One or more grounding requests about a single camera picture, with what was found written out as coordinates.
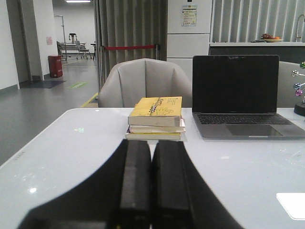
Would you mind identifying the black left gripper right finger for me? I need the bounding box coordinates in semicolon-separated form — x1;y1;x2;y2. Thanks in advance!
152;141;242;229

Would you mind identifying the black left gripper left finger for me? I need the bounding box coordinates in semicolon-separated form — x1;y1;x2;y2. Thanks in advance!
23;140;151;229

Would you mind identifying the bottom yellow-edged book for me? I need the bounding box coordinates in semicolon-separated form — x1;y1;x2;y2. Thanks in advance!
125;132;181;140

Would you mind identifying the middle cream book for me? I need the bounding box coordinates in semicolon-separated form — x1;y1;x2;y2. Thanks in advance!
128;118;185;133

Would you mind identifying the yellow top book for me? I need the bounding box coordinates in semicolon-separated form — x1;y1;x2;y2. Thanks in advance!
128;96;183;127

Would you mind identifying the grey open laptop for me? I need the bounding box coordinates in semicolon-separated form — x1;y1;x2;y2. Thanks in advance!
192;55;305;139

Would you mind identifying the grey left armchair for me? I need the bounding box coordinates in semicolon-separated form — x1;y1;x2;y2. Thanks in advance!
98;58;192;108

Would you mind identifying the grey armchair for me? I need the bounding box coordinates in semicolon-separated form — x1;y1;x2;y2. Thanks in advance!
98;58;192;108
277;61;305;108

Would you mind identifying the colourful ferris wheel ornament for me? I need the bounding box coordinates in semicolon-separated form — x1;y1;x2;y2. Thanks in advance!
291;70;305;116

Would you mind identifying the red trash bin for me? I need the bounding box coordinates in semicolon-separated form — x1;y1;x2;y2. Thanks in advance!
48;55;63;78

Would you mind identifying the distant grey office chair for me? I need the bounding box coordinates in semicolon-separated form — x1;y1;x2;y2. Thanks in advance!
75;40;92;59

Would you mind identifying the red barrier belt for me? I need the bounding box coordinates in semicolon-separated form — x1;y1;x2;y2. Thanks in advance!
101;44;160;60

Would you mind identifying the grey right armchair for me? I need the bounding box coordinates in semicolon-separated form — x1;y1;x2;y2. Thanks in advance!
277;61;305;108

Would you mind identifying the white refrigerator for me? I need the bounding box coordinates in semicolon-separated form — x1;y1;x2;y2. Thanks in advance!
167;0;212;79

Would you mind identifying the dark grey counter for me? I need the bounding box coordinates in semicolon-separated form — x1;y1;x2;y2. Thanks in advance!
209;42;305;63

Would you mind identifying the fruit bowl on counter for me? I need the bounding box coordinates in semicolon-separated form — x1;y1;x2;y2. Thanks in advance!
261;33;283;42

